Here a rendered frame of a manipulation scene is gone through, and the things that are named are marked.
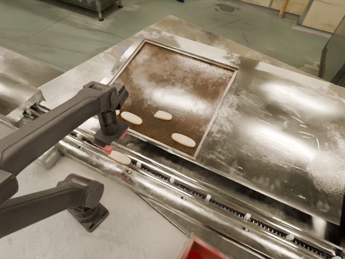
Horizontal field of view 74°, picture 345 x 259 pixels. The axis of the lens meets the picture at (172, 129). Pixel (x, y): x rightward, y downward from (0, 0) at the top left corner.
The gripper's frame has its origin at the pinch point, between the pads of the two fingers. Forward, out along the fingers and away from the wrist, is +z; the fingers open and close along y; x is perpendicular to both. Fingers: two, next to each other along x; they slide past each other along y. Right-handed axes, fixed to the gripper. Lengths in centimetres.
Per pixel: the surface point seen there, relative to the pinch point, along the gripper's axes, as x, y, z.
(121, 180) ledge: 7.6, 7.9, 6.7
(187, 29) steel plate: -18, -108, 10
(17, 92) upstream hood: -52, -3, 1
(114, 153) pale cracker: -1.4, -0.2, 6.9
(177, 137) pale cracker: 18.3, -15.4, 2.0
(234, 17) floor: -26, -322, 89
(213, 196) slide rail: 39.0, -2.4, 7.9
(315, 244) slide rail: 74, -2, 8
